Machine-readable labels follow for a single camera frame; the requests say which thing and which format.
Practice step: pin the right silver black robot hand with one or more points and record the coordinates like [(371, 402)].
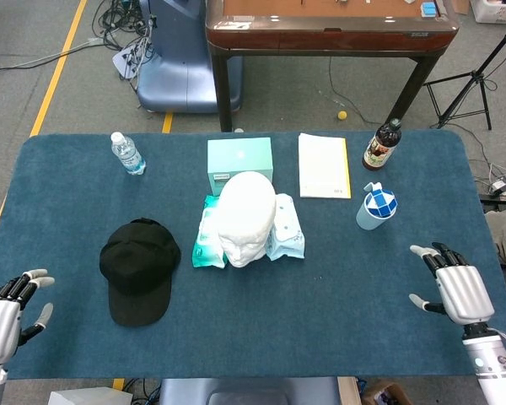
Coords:
[(468, 295)]

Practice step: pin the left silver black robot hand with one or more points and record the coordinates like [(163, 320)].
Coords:
[(0, 329)]

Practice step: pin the black baseball cap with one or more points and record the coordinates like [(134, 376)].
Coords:
[(137, 270)]

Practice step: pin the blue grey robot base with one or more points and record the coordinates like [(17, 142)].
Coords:
[(177, 63)]

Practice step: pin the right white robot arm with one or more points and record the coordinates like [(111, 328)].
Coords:
[(491, 363)]

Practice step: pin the white mannequin head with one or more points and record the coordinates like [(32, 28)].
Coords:
[(246, 211)]

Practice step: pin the white box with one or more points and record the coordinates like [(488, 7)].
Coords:
[(88, 397)]

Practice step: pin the light blue plastic cup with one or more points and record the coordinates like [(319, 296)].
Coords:
[(367, 219)]

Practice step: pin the blue white snake puzzle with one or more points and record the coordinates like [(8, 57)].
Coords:
[(381, 202)]

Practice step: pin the brown cardboard box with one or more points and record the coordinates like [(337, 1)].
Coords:
[(383, 394)]

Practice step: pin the dark blue table mat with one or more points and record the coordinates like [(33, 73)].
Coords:
[(320, 304)]

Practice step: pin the dark brown drink bottle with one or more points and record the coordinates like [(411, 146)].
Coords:
[(379, 147)]

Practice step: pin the light blue wet wipes pack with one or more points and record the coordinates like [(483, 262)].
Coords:
[(289, 232)]

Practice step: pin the white booklet with yellow edge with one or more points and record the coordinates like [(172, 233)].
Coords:
[(322, 166)]

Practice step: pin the clear plastic water bottle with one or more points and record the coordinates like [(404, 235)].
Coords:
[(130, 156)]

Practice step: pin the black tripod stand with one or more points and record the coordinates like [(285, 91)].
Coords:
[(474, 78)]

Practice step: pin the small yellow ball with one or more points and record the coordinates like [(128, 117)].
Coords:
[(342, 115)]

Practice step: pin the green wet wipes pack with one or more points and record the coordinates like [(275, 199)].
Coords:
[(204, 246)]

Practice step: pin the grey blue robot chassis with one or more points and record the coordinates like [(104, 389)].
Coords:
[(249, 392)]

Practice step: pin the teal cardboard box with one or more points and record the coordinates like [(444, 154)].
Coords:
[(238, 154)]

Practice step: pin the white storage bin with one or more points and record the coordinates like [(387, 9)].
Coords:
[(495, 10)]

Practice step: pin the small blue box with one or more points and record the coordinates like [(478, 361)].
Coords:
[(428, 9)]

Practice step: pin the brown wooden table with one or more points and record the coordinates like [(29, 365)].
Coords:
[(329, 29)]

